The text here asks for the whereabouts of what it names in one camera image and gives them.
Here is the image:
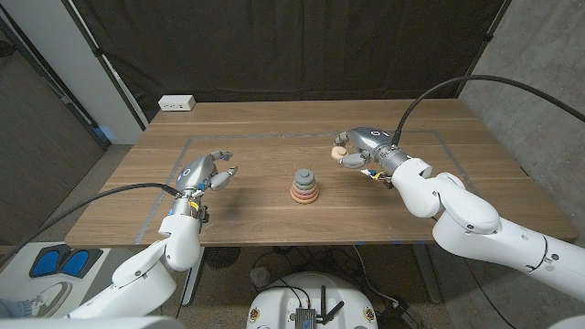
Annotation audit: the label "black power adapter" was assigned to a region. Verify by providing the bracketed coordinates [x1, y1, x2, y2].
[377, 301, 424, 329]

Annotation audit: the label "grey table leg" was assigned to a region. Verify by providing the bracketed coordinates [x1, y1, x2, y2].
[410, 243, 443, 305]

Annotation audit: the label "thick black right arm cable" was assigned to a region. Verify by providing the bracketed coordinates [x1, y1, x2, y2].
[391, 74, 585, 146]

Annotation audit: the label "thin black left wrist cable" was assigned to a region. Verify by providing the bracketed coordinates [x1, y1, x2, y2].
[178, 269, 193, 308]

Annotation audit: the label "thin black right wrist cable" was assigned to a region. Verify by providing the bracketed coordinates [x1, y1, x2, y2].
[464, 269, 518, 329]

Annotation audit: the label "white sneaker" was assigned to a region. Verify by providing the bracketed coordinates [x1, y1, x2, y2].
[27, 281, 74, 320]

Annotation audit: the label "black backdrop stand pole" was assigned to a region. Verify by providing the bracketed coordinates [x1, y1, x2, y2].
[455, 0, 513, 98]
[61, 0, 148, 130]

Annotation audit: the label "grey round floor object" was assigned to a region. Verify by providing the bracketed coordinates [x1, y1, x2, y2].
[250, 266, 272, 289]

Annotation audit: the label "black round floor object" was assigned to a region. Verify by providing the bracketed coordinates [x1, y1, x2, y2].
[204, 246, 242, 270]

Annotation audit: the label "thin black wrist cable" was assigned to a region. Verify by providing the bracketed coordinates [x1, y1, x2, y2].
[178, 269, 193, 308]
[464, 269, 518, 329]

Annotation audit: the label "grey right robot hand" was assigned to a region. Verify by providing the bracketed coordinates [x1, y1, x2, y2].
[332, 126, 411, 177]

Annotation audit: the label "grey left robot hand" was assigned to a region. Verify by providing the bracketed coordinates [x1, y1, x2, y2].
[169, 150, 239, 218]

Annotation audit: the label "black foot pedal blue pads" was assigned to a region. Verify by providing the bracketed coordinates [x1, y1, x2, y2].
[28, 244, 105, 280]

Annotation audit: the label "white robot torso edge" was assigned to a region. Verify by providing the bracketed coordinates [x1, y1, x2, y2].
[0, 315, 186, 329]

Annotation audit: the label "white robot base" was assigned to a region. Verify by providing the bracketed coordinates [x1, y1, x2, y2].
[245, 271, 379, 329]

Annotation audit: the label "white table leg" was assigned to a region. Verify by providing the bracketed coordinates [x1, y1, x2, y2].
[179, 246, 207, 307]

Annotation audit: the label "white power strip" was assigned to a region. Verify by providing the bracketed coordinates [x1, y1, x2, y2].
[157, 94, 197, 112]

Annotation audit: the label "black backdrop curtain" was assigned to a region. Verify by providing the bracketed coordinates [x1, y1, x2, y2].
[70, 0, 512, 123]

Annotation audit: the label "person leg in jeans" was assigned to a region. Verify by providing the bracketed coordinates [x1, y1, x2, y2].
[0, 299, 33, 320]

